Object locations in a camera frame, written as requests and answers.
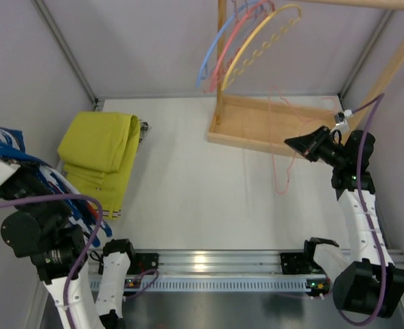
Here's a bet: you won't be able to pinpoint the pink wire hanger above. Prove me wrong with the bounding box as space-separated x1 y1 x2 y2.
268 85 343 196

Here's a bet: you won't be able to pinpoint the blue patterned trousers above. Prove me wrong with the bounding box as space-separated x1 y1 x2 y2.
0 127 112 257

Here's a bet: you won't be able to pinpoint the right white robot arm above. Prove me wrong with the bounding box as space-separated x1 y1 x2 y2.
284 126 404 318

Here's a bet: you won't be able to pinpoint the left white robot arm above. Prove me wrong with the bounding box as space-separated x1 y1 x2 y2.
0 159 134 328

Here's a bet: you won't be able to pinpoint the yellow plastic hanger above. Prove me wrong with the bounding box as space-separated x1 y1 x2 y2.
220 3 303 90

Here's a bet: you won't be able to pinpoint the blue plastic hanger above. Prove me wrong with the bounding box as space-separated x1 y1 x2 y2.
195 1 259 87

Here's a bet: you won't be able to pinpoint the pink plastic hanger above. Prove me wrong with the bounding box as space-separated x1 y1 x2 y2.
201 1 275 93

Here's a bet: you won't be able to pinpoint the yellow folded trousers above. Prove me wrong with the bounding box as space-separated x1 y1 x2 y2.
58 112 141 219

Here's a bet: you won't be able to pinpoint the wooden clothes rack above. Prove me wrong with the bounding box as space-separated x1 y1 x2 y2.
206 0 404 162

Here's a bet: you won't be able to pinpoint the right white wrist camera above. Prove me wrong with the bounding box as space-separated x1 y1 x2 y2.
331 109 353 134

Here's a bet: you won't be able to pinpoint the white slotted cable duct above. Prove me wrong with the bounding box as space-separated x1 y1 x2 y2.
124 276 326 293

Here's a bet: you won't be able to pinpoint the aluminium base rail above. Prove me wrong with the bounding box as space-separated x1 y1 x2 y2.
88 249 404 276

